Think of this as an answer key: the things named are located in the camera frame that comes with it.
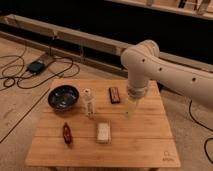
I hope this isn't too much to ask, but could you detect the dark ceramic bowl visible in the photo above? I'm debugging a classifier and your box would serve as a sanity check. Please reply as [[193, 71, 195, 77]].
[[48, 85, 79, 111]]

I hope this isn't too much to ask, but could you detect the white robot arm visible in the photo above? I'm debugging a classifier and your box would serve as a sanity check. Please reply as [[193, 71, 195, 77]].
[[121, 40, 213, 110]]

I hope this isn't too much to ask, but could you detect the blue power box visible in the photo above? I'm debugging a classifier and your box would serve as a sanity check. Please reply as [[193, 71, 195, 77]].
[[27, 61, 45, 74]]

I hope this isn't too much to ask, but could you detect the wooden table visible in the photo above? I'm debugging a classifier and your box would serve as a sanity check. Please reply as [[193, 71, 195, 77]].
[[26, 79, 180, 168]]

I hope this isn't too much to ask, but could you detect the red pepper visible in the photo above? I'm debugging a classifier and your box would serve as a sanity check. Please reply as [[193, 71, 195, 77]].
[[63, 123, 72, 144]]

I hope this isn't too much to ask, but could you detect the dark rectangular box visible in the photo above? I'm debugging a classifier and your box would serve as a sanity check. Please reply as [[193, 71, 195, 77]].
[[109, 87, 120, 104]]

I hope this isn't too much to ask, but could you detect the small clear bottle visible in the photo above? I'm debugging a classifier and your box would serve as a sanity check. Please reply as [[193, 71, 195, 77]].
[[83, 89, 95, 118]]

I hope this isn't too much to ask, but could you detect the black floor cable right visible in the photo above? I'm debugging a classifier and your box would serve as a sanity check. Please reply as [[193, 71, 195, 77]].
[[188, 99, 213, 165]]

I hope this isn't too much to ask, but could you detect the black floor cable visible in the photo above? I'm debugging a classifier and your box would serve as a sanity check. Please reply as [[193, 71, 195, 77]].
[[188, 99, 213, 165], [0, 44, 81, 91]]

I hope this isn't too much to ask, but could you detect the white sponge block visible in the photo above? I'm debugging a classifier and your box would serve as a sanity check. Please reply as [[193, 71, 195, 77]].
[[97, 122, 111, 143]]

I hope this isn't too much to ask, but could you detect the black floor cable left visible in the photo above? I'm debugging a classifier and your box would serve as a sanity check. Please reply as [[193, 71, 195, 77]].
[[0, 44, 81, 91]]

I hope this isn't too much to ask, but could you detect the long metal rail frame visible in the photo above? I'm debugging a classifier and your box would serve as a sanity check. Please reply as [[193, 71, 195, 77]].
[[0, 14, 213, 74]]

